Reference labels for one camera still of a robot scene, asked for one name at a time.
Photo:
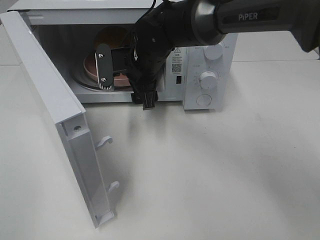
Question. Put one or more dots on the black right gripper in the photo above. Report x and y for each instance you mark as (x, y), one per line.
(150, 47)

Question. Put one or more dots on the pink round plate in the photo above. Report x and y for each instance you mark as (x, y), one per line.
(89, 64)

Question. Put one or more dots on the round door release button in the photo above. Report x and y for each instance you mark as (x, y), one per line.
(204, 100)

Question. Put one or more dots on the burger with lettuce and cheese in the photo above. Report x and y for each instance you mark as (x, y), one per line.
(111, 36)

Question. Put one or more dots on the white timer knob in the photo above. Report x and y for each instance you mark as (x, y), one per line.
(208, 80)

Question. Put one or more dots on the white microwave door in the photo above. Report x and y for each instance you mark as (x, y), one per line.
(62, 108)

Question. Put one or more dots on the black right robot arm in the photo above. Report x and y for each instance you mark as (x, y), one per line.
(191, 23)

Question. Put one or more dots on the white microwave oven body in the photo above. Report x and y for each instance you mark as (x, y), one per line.
(58, 37)

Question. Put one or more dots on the upper white power knob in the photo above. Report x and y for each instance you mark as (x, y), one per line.
(213, 52)

